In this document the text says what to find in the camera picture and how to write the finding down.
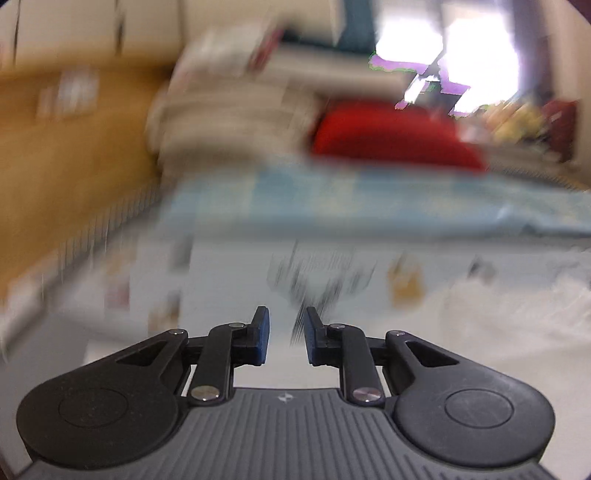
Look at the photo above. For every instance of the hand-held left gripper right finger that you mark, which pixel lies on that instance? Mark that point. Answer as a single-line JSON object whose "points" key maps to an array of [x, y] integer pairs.
{"points": [[314, 340]]}

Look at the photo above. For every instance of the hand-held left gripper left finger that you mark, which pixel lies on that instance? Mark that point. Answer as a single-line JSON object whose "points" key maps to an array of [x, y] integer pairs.
{"points": [[262, 336]]}

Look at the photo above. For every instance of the white small garment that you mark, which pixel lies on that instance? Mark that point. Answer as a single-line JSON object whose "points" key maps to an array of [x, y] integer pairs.
{"points": [[531, 323]]}

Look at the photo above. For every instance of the deer print bed sheet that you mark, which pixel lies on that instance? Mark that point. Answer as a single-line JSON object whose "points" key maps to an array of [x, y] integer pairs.
{"points": [[221, 277]]}

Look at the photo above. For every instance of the light blue patterned sheet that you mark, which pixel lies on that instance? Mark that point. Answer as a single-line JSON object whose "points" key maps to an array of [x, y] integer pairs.
{"points": [[369, 198]]}

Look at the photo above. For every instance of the cream folded fleece blanket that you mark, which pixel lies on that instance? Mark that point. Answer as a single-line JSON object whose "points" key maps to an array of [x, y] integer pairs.
{"points": [[221, 124]]}

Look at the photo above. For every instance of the red folded blanket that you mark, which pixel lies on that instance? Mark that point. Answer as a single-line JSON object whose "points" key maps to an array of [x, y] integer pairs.
{"points": [[392, 138]]}

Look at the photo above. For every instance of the blue curtain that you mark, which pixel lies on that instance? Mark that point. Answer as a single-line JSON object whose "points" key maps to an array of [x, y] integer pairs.
{"points": [[358, 23]]}

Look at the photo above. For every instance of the red cushion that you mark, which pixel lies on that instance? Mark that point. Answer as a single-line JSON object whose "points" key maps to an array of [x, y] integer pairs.
{"points": [[559, 127]]}

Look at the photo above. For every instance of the window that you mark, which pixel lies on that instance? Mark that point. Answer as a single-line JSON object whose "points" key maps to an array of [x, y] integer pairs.
{"points": [[471, 50]]}

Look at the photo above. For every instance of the cream wardrobe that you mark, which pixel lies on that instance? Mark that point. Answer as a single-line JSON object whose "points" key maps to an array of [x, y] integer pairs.
{"points": [[92, 27]]}

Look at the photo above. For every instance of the wooden bed frame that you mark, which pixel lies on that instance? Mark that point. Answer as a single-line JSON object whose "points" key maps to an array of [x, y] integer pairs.
{"points": [[69, 184]]}

